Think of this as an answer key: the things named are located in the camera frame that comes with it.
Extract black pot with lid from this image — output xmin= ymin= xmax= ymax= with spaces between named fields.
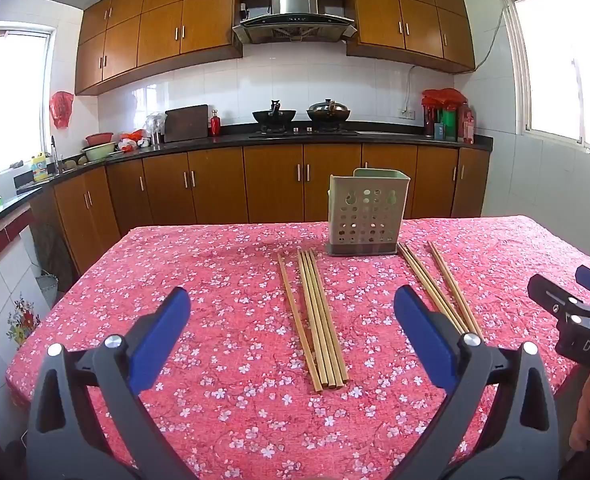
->
xmin=306 ymin=99 xmax=351 ymax=123

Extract steel range hood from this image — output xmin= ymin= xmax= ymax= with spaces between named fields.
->
xmin=231 ymin=0 xmax=359 ymax=45

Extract red box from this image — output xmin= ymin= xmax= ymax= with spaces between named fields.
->
xmin=457 ymin=104 xmax=476 ymax=144

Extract metal faucet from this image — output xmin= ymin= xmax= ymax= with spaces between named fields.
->
xmin=49 ymin=135 xmax=64 ymax=173

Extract window beside sink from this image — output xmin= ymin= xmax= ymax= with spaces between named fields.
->
xmin=0 ymin=21 xmax=56 ymax=186

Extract wooden wall cabinet by socket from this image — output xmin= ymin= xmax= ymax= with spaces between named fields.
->
xmin=346 ymin=0 xmax=476 ymax=75

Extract clear glass container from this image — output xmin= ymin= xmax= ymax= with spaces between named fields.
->
xmin=145 ymin=111 xmax=168 ymax=145

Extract chopsticks standing in holder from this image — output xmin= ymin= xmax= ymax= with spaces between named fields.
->
xmin=74 ymin=0 xmax=244 ymax=96

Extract black wok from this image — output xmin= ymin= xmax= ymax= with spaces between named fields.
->
xmin=252 ymin=100 xmax=297 ymax=126

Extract wooden base cabinets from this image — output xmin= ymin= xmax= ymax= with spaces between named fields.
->
xmin=28 ymin=142 xmax=492 ymax=291

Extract perforated plastic utensil holder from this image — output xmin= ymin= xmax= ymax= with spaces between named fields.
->
xmin=325 ymin=168 xmax=411 ymax=258

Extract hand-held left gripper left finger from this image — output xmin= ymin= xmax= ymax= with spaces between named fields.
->
xmin=25 ymin=286 xmax=198 ymax=480

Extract red plastic bag on wall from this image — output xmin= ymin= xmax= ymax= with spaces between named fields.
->
xmin=49 ymin=91 xmax=74 ymax=131

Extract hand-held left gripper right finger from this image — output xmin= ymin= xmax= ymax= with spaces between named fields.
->
xmin=393 ymin=285 xmax=563 ymax=480

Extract bamboo chopstick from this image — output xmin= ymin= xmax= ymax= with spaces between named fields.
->
xmin=277 ymin=253 xmax=322 ymax=394
xmin=398 ymin=243 xmax=464 ymax=335
xmin=297 ymin=250 xmax=329 ymax=392
xmin=302 ymin=250 xmax=336 ymax=391
xmin=403 ymin=243 xmax=472 ymax=335
xmin=308 ymin=250 xmax=343 ymax=389
xmin=312 ymin=250 xmax=350 ymax=387
xmin=427 ymin=240 xmax=484 ymax=337

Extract green basin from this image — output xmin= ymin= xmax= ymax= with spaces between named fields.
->
xmin=81 ymin=142 xmax=118 ymax=162

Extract dark wooden cutting board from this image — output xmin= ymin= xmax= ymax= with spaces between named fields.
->
xmin=164 ymin=104 xmax=210 ymax=143

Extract gas stove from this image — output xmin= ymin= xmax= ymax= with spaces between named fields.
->
xmin=249 ymin=127 xmax=360 ymax=139

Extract window beside table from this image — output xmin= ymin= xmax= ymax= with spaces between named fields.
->
xmin=497 ymin=0 xmax=590 ymax=162

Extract person's right hand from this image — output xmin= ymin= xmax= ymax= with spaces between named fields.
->
xmin=570 ymin=374 xmax=590 ymax=453

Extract red and white plastic bag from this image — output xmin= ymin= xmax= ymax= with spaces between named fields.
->
xmin=118 ymin=129 xmax=151 ymax=152

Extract white wall cable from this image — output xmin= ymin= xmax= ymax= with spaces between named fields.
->
xmin=406 ymin=7 xmax=506 ymax=111

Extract white bin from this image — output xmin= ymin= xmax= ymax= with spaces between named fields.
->
xmin=36 ymin=270 xmax=59 ymax=309

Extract red floral tablecloth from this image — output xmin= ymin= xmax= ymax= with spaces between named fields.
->
xmin=5 ymin=215 xmax=590 ymax=480

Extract green box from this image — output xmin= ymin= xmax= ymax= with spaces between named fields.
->
xmin=440 ymin=107 xmax=458 ymax=141

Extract black kitchen countertop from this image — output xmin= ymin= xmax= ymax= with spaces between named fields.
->
xmin=0 ymin=129 xmax=494 ymax=241

